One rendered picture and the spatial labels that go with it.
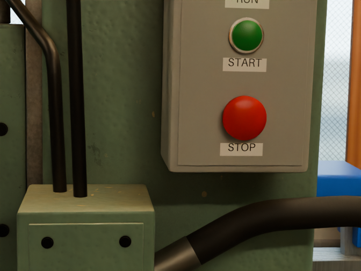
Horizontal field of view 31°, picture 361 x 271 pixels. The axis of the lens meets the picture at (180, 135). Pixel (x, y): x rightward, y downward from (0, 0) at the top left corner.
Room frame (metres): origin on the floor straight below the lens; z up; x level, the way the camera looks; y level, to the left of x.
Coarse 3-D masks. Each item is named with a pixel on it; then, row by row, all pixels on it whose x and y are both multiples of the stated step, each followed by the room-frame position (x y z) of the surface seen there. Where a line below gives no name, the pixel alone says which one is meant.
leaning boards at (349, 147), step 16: (352, 0) 1.82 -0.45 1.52; (352, 16) 1.81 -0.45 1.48; (352, 32) 1.80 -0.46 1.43; (352, 48) 1.80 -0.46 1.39; (352, 64) 1.79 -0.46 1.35; (352, 80) 1.79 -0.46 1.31; (352, 96) 1.79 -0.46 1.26; (352, 112) 1.79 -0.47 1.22; (352, 128) 1.79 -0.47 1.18; (352, 144) 1.78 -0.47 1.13; (352, 160) 1.78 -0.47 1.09
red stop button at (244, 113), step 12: (240, 96) 0.44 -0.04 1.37; (228, 108) 0.44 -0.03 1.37; (240, 108) 0.44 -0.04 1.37; (252, 108) 0.44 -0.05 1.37; (264, 108) 0.44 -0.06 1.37; (228, 120) 0.44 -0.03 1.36; (240, 120) 0.44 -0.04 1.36; (252, 120) 0.44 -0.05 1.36; (264, 120) 0.44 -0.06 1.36; (228, 132) 0.44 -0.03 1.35; (240, 132) 0.44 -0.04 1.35; (252, 132) 0.44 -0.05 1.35
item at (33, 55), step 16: (32, 0) 0.53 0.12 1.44; (32, 48) 0.53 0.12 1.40; (32, 64) 0.53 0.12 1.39; (32, 80) 0.53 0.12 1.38; (32, 96) 0.53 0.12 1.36; (32, 112) 0.53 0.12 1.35; (32, 128) 0.53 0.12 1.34; (32, 144) 0.53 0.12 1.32; (32, 160) 0.53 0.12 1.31; (32, 176) 0.53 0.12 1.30
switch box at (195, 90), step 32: (192, 0) 0.44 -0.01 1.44; (224, 0) 0.45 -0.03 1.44; (288, 0) 0.45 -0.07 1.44; (192, 32) 0.44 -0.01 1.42; (224, 32) 0.45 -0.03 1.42; (288, 32) 0.45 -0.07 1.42; (192, 64) 0.44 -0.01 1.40; (288, 64) 0.45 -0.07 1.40; (192, 96) 0.44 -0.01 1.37; (224, 96) 0.45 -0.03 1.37; (256, 96) 0.45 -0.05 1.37; (288, 96) 0.45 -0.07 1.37; (192, 128) 0.44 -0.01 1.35; (224, 128) 0.45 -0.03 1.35; (288, 128) 0.45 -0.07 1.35; (192, 160) 0.44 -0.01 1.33; (224, 160) 0.45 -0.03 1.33; (256, 160) 0.45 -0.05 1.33; (288, 160) 0.45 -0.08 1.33
